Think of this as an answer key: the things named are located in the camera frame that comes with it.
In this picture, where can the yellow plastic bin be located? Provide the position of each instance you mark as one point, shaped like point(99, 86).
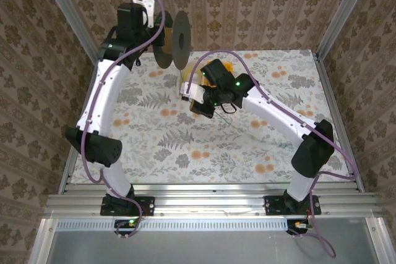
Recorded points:
point(229, 67)

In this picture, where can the white plastic bin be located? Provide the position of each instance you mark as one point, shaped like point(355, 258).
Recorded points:
point(190, 74)

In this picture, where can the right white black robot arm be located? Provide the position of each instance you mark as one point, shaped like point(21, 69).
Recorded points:
point(278, 112)

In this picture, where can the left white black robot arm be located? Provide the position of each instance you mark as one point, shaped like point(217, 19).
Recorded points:
point(102, 100)

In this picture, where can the small black controller board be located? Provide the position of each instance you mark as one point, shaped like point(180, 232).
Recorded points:
point(123, 223)
point(292, 223)

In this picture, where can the grey metal panel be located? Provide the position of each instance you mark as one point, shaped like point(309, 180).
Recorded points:
point(201, 248)

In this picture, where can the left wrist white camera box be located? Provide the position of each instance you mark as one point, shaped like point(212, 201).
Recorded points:
point(150, 13)

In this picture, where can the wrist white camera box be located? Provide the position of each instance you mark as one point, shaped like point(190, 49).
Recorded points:
point(150, 13)
point(195, 89)

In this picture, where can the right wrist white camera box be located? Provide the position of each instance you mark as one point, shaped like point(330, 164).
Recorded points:
point(195, 89)

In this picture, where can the aluminium frame post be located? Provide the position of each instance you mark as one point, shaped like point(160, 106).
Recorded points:
point(343, 13)
point(68, 13)

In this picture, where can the aluminium table side rail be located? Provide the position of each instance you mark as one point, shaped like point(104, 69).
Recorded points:
point(70, 171)
point(328, 91)

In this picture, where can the aluminium mounting rail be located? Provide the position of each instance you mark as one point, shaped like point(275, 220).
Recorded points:
point(210, 205)

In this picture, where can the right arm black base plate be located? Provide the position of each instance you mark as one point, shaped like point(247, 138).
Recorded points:
point(272, 205)

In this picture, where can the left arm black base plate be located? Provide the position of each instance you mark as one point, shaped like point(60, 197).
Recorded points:
point(148, 205)

